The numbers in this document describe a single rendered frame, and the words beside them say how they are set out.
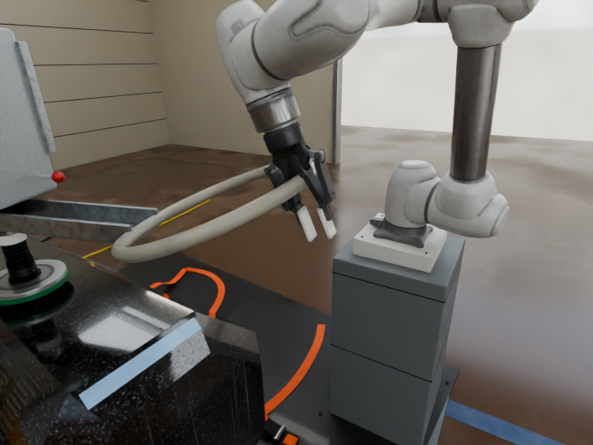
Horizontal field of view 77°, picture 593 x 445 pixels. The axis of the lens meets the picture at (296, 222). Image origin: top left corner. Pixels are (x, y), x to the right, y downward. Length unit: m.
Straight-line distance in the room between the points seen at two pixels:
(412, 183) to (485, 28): 0.51
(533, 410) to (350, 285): 1.11
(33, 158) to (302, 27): 0.89
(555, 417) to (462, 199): 1.25
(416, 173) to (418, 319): 0.49
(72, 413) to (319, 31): 0.87
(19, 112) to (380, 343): 1.33
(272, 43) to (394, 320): 1.06
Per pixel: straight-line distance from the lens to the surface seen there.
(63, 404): 0.99
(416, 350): 1.44
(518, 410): 2.12
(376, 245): 1.34
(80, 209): 1.19
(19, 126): 1.22
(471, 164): 1.17
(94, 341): 1.09
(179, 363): 1.04
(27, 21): 6.82
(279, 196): 0.66
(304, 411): 1.87
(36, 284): 1.32
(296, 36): 0.56
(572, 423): 2.18
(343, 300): 1.44
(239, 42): 0.67
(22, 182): 1.22
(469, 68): 1.07
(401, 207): 1.32
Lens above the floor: 1.45
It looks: 23 degrees down
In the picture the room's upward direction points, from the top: 1 degrees counter-clockwise
